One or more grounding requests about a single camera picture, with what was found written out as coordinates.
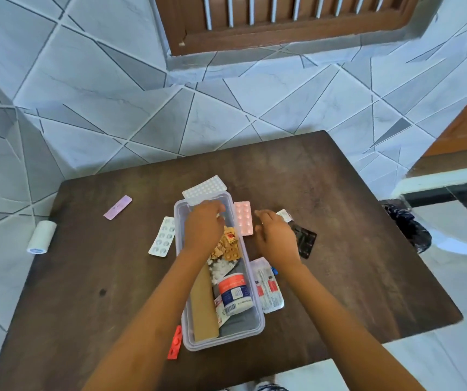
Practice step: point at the clear plastic storage box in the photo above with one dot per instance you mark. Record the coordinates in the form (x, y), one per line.
(241, 333)

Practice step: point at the person's left hand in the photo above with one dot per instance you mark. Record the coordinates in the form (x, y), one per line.
(202, 228)

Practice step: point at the orange gold blister pack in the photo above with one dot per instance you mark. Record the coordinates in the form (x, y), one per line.
(229, 252)

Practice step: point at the narrow silver blister pack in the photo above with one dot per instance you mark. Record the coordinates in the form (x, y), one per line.
(162, 236)

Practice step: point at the white jar red blue label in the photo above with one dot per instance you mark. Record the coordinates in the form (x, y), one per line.
(235, 293)

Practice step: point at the brown wooden louvred window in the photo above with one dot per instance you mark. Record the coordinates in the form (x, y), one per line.
(298, 32)

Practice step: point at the black white patterned trousers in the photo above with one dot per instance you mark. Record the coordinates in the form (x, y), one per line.
(272, 388)

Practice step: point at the black blister pack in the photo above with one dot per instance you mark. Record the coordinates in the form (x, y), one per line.
(306, 240)

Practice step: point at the red blister pack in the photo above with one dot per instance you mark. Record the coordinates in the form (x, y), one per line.
(175, 342)

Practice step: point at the white many-pill blister pack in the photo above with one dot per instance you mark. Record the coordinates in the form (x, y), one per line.
(205, 189)

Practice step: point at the white tape roll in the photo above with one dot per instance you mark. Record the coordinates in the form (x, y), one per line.
(42, 237)

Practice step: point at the pink blister pack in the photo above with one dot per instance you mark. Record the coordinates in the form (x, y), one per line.
(243, 217)

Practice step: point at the person's right hand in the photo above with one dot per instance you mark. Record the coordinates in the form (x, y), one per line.
(278, 244)

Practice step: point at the tan bandage roll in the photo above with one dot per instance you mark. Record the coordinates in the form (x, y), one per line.
(202, 313)

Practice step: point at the person's right forearm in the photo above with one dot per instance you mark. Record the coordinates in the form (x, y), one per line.
(339, 329)

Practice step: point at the black trash bag bin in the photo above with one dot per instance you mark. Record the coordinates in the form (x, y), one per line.
(408, 228)

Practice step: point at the square white blister pack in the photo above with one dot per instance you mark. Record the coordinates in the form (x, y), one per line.
(221, 270)

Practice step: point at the small white red-marked packet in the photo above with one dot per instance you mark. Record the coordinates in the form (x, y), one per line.
(285, 215)

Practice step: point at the lilac strip sachet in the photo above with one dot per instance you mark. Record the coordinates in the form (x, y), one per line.
(117, 207)

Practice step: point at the white red-printed paper sachet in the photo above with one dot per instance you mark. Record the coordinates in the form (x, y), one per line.
(220, 311)

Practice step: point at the person's left forearm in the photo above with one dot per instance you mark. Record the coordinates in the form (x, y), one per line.
(156, 329)

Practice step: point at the dark brown wooden table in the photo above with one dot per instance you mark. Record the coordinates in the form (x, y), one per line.
(339, 179)

